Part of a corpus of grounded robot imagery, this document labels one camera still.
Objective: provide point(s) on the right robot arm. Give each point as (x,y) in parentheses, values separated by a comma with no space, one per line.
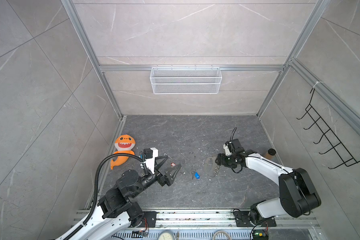
(297,193)

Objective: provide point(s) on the white wire mesh basket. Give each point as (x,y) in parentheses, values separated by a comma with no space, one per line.
(185,80)

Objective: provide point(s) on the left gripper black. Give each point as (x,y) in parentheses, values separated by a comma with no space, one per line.
(164,179)

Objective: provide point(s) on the orange shark plush toy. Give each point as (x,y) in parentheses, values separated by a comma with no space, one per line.
(124,144)

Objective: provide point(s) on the brown spice bottle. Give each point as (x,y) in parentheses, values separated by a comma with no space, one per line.
(270,154)

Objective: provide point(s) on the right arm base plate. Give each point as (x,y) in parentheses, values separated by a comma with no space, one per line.
(249,218)

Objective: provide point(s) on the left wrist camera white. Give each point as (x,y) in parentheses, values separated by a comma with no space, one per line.
(149,157)

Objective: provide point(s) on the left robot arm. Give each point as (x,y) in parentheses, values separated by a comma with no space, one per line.
(117,210)

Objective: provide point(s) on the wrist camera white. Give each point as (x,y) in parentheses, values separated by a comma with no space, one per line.
(232,147)
(149,157)

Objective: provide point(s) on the aluminium rail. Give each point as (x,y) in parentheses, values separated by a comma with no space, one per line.
(221,219)

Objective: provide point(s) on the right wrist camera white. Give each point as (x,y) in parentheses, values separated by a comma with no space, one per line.
(232,147)

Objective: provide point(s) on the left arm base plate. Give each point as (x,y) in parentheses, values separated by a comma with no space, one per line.
(148,218)

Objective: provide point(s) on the round gauge dial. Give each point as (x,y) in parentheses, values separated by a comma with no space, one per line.
(167,235)

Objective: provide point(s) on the black wire hook rack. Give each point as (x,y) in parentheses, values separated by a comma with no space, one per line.
(328,134)

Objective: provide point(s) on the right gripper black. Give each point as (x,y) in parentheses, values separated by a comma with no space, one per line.
(221,157)

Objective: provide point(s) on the silver metal plate keychain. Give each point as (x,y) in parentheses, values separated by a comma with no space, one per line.
(210,167)

